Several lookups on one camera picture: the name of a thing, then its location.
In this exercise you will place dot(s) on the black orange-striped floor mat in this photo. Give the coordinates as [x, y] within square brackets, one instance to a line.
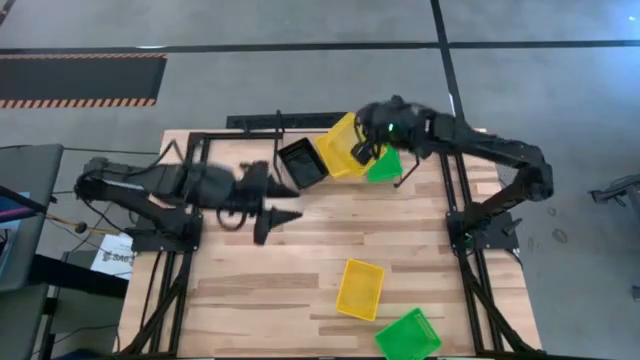
[75, 77]

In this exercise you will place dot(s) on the black perforated floor strip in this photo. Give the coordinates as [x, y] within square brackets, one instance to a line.
[300, 120]

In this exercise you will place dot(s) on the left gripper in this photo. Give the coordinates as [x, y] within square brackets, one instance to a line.
[247, 187]

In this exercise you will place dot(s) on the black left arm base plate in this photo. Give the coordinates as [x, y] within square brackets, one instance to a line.
[150, 242]

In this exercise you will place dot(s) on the green slotted plastic basket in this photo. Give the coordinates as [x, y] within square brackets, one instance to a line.
[407, 337]
[387, 170]

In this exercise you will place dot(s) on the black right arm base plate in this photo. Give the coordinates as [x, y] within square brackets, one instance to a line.
[500, 240]

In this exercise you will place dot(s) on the black slotted plastic basket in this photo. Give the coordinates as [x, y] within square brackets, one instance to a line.
[304, 165]

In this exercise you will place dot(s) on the yellow slotted plastic basket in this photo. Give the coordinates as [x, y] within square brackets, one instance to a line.
[360, 290]
[340, 147]

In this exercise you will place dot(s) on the black aluminium table frame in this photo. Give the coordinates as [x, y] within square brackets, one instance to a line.
[225, 135]

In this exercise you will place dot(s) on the grey tripod leg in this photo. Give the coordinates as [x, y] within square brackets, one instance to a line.
[622, 189]

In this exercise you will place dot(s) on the dark furniture bar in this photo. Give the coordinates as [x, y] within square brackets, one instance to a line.
[75, 277]

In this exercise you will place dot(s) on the white printed paper sheet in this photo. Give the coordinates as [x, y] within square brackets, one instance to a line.
[112, 262]

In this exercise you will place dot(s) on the grey desk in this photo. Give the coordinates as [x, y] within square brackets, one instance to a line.
[30, 165]

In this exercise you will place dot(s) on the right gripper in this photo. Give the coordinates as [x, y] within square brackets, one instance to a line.
[392, 122]

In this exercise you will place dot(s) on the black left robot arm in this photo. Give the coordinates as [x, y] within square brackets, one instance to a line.
[170, 182]

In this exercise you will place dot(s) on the wooden shelf with black frame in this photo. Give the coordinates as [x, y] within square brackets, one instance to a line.
[289, 141]

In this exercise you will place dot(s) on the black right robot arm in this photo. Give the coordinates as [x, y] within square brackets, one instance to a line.
[500, 150]

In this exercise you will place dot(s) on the grey furniture surface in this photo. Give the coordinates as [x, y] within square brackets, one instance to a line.
[20, 320]

